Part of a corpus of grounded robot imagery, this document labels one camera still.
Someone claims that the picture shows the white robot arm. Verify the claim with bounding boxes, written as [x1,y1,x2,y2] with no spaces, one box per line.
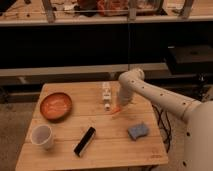
[117,68,213,171]

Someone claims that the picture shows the orange bowl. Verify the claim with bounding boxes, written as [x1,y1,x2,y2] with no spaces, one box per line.
[40,92,72,120]

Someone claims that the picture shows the small orange pepper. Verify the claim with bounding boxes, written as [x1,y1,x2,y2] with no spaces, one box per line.
[111,106,121,114]

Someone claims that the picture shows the black cables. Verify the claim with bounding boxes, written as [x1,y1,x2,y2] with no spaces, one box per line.
[151,104,173,153]

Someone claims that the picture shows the white bottle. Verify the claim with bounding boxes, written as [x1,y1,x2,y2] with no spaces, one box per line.
[102,82,111,111]

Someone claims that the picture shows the black whiteboard eraser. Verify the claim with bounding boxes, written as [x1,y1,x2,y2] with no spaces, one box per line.
[74,127,96,157]

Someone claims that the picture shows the white cup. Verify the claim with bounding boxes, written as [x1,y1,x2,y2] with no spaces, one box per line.
[30,125,54,150]

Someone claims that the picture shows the black box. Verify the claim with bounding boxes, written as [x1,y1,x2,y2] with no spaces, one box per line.
[165,45,213,74]

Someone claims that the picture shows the wooden table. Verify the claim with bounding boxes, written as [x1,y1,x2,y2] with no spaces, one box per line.
[16,82,168,171]

